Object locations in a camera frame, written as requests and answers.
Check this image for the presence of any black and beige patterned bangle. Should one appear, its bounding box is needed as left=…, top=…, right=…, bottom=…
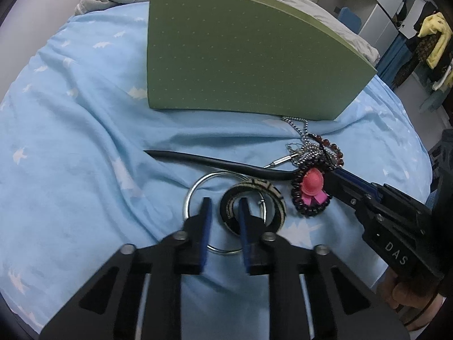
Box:
left=219, top=180, right=287, bottom=236

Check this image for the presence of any light blue printed bedsheet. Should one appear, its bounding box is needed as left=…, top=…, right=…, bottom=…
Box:
left=0, top=0, right=437, bottom=340

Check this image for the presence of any yellow garment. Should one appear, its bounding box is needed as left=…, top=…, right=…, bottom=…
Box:
left=418, top=12, right=453, bottom=70

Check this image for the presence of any pink doll ornament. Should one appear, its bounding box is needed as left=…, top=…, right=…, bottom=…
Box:
left=300, top=169, right=328, bottom=207

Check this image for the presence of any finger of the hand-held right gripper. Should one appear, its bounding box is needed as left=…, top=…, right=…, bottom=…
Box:
left=323, top=171, right=373, bottom=217
left=333, top=168, right=385, bottom=199

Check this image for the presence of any silver metal bangle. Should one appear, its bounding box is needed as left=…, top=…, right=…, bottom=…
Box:
left=183, top=171, right=270, bottom=256

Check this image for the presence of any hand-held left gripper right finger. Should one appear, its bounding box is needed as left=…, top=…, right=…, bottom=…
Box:
left=238, top=197, right=409, bottom=340

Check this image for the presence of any white cabinet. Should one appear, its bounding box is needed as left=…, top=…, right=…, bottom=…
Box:
left=320, top=0, right=402, bottom=45

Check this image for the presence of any blue chair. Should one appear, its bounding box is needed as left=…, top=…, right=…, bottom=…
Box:
left=336, top=7, right=362, bottom=35

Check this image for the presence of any dark red bead bracelet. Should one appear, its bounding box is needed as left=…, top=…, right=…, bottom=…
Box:
left=308, top=133, right=345, bottom=168

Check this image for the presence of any green cardboard box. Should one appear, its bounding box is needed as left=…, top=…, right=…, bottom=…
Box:
left=147, top=0, right=379, bottom=121

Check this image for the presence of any person's right hand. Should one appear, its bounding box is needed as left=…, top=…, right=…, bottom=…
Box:
left=376, top=274, right=447, bottom=331

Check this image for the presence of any grey blanket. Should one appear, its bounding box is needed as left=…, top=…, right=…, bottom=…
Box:
left=74, top=0, right=381, bottom=65

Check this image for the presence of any blue curtain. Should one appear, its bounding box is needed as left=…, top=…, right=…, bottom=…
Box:
left=378, top=35, right=406, bottom=83

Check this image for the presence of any silver ball chain necklace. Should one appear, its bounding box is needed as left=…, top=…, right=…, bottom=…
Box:
left=281, top=115, right=330, bottom=169

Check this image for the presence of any small silver pendant key ring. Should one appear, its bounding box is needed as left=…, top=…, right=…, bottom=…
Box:
left=265, top=143, right=305, bottom=169

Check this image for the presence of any black bead bracelet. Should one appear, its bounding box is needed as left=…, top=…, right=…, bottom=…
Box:
left=291, top=165, right=333, bottom=217

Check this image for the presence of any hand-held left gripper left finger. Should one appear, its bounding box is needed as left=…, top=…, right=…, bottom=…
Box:
left=40, top=197, right=213, bottom=340

